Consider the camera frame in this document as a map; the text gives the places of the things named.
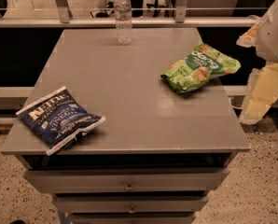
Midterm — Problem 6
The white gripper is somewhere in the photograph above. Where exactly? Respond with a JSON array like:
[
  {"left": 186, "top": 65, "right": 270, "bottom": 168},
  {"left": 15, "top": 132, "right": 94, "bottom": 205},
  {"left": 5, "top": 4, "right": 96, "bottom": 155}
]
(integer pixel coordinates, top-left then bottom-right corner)
[{"left": 236, "top": 0, "right": 278, "bottom": 125}]

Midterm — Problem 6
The clear plastic water bottle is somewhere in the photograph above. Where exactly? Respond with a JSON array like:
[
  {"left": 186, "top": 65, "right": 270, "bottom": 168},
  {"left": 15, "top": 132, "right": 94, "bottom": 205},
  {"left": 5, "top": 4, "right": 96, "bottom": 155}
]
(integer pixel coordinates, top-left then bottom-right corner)
[{"left": 114, "top": 0, "right": 132, "bottom": 45}]

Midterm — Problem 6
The green rice chip bag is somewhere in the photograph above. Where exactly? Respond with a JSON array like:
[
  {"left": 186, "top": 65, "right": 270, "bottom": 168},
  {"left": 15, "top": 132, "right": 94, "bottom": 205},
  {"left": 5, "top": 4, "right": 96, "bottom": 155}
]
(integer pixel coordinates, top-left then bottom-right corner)
[{"left": 160, "top": 42, "right": 241, "bottom": 93}]

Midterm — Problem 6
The blue kettle chip bag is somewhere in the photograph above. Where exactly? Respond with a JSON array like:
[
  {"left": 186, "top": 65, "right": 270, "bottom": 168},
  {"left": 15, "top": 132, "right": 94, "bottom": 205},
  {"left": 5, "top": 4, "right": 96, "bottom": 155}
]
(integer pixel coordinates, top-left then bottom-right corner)
[{"left": 16, "top": 86, "right": 106, "bottom": 156}]

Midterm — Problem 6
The grey drawer cabinet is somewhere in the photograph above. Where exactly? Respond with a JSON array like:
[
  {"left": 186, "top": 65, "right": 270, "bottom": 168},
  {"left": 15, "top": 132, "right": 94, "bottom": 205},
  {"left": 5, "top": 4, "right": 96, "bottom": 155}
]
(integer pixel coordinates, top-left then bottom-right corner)
[{"left": 0, "top": 27, "right": 251, "bottom": 224}]

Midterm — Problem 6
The top grey drawer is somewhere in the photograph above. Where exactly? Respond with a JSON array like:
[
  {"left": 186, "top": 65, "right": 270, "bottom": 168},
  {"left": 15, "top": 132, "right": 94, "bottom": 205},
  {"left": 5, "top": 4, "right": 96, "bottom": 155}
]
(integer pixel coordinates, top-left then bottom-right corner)
[{"left": 24, "top": 168, "right": 229, "bottom": 194}]

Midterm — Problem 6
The grey drawer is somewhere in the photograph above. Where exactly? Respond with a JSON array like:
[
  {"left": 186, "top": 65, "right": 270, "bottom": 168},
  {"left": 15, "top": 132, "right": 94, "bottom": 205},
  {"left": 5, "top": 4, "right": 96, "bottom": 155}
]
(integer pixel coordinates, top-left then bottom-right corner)
[
  {"left": 70, "top": 213, "right": 196, "bottom": 224},
  {"left": 52, "top": 196, "right": 208, "bottom": 214},
  {"left": 24, "top": 168, "right": 229, "bottom": 194}
]

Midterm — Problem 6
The middle grey drawer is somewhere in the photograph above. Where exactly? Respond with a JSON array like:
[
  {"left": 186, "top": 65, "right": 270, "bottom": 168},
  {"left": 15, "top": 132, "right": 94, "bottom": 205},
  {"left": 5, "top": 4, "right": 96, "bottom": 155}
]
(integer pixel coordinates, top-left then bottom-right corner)
[{"left": 52, "top": 196, "right": 208, "bottom": 214}]

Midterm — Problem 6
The bottom grey drawer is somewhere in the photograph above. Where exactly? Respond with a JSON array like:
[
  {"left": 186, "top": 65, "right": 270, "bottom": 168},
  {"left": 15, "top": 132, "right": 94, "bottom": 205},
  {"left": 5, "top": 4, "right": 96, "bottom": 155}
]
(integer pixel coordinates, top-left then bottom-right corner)
[{"left": 70, "top": 213, "right": 196, "bottom": 224}]

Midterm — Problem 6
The metal railing frame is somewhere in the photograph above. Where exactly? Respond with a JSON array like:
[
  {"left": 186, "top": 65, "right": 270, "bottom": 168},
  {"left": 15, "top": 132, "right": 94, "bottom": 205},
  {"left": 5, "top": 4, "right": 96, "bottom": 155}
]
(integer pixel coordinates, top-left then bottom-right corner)
[{"left": 0, "top": 0, "right": 278, "bottom": 28}]

